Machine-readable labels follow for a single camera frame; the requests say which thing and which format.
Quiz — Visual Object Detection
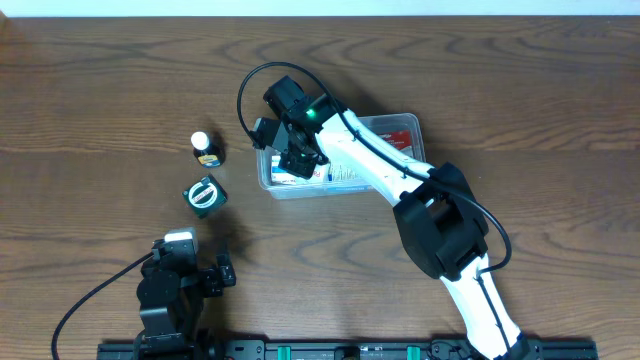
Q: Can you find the dark Woods syrup bottle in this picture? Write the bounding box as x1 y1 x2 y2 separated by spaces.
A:
190 131 223 168

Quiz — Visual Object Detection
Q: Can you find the clear plastic container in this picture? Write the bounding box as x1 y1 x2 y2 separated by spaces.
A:
256 113 426 200

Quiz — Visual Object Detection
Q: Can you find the white Panadol box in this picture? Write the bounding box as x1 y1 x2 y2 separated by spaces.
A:
271 155 330 185

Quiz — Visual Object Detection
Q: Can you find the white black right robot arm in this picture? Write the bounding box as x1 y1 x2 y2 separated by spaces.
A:
251 76 529 359

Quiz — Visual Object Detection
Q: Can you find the blue white medicine box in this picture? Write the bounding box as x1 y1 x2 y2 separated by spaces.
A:
327 163 358 182

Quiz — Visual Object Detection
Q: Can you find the green Zam-Buk box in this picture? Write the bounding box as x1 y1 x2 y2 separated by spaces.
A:
182 174 228 219

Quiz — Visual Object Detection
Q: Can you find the red white medicine box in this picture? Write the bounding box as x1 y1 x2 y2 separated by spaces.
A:
380 130 414 157

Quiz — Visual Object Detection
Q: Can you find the black mounting rail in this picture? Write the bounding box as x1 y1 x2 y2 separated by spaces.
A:
97 338 600 360

